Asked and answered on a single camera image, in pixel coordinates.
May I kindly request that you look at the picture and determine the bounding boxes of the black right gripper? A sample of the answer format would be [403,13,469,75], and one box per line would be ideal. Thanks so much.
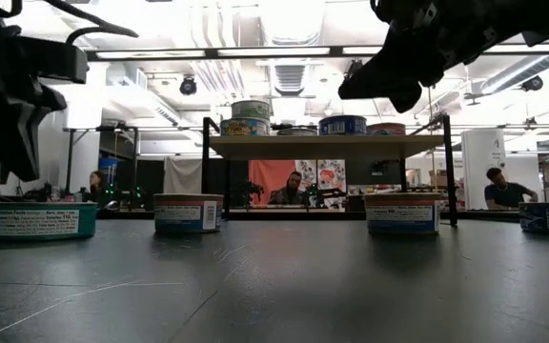
[338,0,495,114]

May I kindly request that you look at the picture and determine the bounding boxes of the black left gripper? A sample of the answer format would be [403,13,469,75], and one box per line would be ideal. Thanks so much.
[0,13,90,182]

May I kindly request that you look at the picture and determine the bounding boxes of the gold can pink blue label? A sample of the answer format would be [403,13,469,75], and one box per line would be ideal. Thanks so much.
[152,192,226,234]
[366,122,407,136]
[363,192,442,235]

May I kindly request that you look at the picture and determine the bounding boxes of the silver can dark blue label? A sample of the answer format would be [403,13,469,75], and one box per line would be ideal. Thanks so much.
[518,201,549,234]
[318,114,368,136]

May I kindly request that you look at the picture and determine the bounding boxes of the silver tuna can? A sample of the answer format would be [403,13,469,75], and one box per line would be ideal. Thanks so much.
[276,126,318,137]

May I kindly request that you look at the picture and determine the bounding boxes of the silver can green white label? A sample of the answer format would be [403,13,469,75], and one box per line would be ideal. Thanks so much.
[230,99,272,120]

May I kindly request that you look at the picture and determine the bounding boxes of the silver can yellow teal label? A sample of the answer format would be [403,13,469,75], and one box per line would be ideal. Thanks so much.
[219,117,271,137]

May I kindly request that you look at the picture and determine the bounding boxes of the wooden shelf black legs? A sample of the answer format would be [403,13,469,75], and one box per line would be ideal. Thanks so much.
[201,115,459,228]

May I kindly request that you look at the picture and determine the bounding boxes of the person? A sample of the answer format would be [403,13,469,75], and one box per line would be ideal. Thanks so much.
[483,166,540,211]
[267,170,308,207]
[87,170,110,206]

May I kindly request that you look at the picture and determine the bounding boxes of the floral patterned cloth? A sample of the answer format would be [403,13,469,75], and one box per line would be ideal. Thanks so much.
[295,159,347,192]

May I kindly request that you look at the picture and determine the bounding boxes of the cardboard box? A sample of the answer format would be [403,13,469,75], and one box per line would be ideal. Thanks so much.
[429,169,450,190]

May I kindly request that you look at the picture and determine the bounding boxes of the orange cloth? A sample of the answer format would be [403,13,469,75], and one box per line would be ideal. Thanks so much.
[249,159,299,207]

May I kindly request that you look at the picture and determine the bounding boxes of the white cloth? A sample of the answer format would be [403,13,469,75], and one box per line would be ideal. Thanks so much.
[163,156,204,195]

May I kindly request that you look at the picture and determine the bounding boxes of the black table mat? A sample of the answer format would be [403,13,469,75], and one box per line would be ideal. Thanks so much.
[0,209,549,343]

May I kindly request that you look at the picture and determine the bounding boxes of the black background frame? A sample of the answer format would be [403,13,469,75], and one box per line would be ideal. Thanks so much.
[64,124,140,196]

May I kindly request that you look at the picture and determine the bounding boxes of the black overhead frame bar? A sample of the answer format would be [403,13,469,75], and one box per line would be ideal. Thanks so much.
[86,43,549,61]

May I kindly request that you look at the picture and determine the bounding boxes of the black aluminium table frame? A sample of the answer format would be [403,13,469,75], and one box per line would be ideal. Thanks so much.
[0,185,549,230]

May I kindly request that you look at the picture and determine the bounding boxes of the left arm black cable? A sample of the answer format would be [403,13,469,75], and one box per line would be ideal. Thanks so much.
[0,0,140,47]

